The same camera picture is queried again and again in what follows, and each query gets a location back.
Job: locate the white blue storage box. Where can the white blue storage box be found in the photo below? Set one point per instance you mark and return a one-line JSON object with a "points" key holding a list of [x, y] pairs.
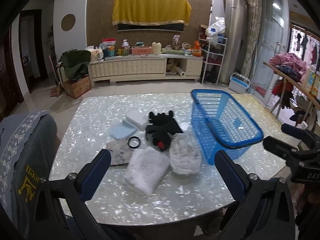
{"points": [[238, 83]]}

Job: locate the dark green bag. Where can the dark green bag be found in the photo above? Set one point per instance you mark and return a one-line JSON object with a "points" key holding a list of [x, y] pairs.
{"points": [[75, 63]]}

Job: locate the light blue cloth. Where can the light blue cloth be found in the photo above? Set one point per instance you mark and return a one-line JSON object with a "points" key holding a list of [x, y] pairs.
{"points": [[122, 130]]}

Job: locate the white foam sponge block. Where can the white foam sponge block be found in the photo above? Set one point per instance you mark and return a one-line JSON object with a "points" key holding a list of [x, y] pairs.
{"points": [[137, 118]]}

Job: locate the grey patterned cloth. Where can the grey patterned cloth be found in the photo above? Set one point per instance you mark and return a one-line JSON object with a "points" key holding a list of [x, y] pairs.
{"points": [[120, 152]]}

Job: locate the blue plastic laundry basket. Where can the blue plastic laundry basket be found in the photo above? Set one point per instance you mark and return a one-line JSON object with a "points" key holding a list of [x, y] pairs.
{"points": [[221, 123]]}

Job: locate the white waffle knit towel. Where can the white waffle knit towel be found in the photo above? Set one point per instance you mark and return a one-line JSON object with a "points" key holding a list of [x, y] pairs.
{"points": [[145, 170]]}

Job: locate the pink clothes pile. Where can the pink clothes pile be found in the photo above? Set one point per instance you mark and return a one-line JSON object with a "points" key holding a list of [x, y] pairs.
{"points": [[289, 59]]}

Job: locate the yellow cloth covered television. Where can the yellow cloth covered television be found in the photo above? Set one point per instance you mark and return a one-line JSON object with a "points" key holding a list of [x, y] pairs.
{"points": [[167, 15]]}

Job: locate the white paper roll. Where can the white paper roll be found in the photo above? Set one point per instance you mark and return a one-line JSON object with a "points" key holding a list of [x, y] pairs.
{"points": [[180, 72]]}

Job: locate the silver standing air conditioner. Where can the silver standing air conditioner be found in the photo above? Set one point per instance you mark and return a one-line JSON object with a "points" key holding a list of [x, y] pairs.
{"points": [[235, 21]]}

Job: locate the pink flat box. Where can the pink flat box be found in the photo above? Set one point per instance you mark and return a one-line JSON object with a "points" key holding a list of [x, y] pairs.
{"points": [[144, 50]]}

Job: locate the orange snack bag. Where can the orange snack bag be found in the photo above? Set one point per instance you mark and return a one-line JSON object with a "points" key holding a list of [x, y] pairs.
{"points": [[196, 51]]}

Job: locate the cream plastic jar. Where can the cream plastic jar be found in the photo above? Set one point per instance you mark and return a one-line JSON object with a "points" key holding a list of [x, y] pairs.
{"points": [[156, 48]]}

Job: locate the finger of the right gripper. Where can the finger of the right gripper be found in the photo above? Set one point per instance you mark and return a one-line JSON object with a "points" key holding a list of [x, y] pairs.
{"points": [[279, 148], [301, 134]]}

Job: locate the cream TV cabinet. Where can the cream TV cabinet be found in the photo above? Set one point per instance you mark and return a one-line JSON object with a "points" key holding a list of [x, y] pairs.
{"points": [[145, 68]]}

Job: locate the white plastic bag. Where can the white plastic bag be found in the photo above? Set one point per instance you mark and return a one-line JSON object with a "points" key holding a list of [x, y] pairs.
{"points": [[218, 27]]}

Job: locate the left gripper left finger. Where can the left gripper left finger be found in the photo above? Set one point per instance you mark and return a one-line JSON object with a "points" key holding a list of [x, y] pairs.
{"points": [[77, 188]]}

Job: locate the white metal shelf rack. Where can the white metal shelf rack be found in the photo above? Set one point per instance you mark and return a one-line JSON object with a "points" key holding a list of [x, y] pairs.
{"points": [[213, 53]]}

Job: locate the brown cardboard box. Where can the brown cardboard box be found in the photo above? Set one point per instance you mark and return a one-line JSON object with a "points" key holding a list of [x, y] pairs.
{"points": [[77, 88]]}

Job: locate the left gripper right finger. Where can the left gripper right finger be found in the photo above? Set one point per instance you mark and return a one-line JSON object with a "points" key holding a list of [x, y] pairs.
{"points": [[263, 208]]}

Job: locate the black dragon plush toy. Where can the black dragon plush toy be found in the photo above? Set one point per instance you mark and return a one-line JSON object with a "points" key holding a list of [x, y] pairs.
{"points": [[160, 130]]}

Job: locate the wooden clothes rack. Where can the wooden clothes rack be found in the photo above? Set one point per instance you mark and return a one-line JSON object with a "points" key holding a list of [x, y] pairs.
{"points": [[297, 89]]}

